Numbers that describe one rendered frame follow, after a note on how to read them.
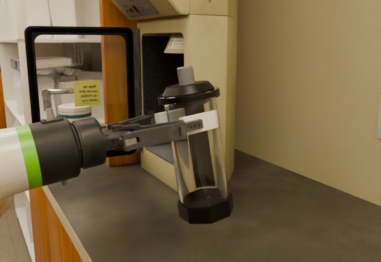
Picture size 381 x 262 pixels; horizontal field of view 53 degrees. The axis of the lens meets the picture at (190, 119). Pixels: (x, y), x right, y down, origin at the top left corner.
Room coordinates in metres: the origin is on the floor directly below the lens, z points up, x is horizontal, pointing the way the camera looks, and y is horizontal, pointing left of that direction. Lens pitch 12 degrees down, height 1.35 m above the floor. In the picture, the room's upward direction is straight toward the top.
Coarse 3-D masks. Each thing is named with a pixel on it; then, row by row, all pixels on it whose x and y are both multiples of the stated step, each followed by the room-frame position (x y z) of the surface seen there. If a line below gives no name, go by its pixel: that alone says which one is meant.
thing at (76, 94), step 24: (48, 48) 1.08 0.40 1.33; (72, 48) 1.11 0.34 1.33; (96, 48) 1.13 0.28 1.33; (120, 48) 1.16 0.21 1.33; (48, 72) 1.08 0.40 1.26; (72, 72) 1.10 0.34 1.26; (96, 72) 1.13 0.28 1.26; (120, 72) 1.16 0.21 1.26; (72, 96) 1.10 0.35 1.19; (96, 96) 1.13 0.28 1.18; (120, 96) 1.16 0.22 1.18; (72, 120) 1.10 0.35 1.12; (120, 120) 1.16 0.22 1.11
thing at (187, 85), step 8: (184, 72) 0.64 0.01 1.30; (192, 72) 0.65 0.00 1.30; (184, 80) 0.64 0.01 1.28; (192, 80) 0.65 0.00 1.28; (168, 88) 0.64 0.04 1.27; (176, 88) 0.62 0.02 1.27; (184, 88) 0.62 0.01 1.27; (192, 88) 0.62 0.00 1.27; (200, 88) 0.62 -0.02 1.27; (208, 88) 0.63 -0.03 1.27; (168, 96) 0.63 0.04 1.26
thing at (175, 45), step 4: (172, 36) 1.06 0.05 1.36; (176, 36) 1.05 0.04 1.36; (180, 36) 1.04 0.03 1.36; (172, 40) 1.05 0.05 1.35; (176, 40) 1.04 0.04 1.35; (180, 40) 1.03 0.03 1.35; (168, 44) 1.06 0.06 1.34; (172, 44) 1.04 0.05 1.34; (176, 44) 1.03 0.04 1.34; (180, 44) 1.03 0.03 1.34; (168, 48) 1.05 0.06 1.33; (172, 48) 1.04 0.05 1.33; (176, 48) 1.03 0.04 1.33; (180, 48) 1.02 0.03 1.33; (164, 52) 1.07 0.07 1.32; (168, 52) 1.04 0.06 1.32; (172, 52) 1.03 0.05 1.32; (176, 52) 1.02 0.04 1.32; (180, 52) 1.02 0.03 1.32
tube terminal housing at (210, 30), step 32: (192, 0) 0.93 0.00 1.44; (224, 0) 0.97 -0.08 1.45; (160, 32) 1.06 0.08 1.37; (192, 32) 0.93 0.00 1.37; (224, 32) 0.97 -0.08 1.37; (192, 64) 0.93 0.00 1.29; (224, 64) 0.97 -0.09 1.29; (224, 96) 0.98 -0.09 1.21; (224, 128) 0.98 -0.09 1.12; (160, 160) 1.07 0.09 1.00
